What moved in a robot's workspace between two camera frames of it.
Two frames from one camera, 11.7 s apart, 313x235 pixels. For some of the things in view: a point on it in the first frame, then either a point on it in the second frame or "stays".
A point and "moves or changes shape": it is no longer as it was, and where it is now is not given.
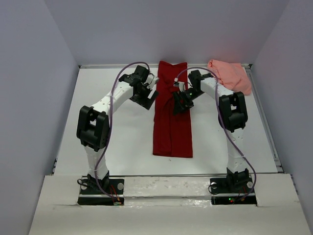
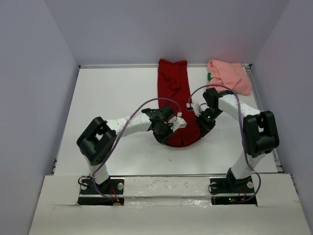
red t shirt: [172, 133] moves or changes shape
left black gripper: [143, 101] -> [163, 139]
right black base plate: [240, 185] stays
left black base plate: [110, 186] stays
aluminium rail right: [256, 91] stays
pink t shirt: [231, 75] stays
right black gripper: [177, 105] -> [204, 127]
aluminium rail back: [126, 66] stays
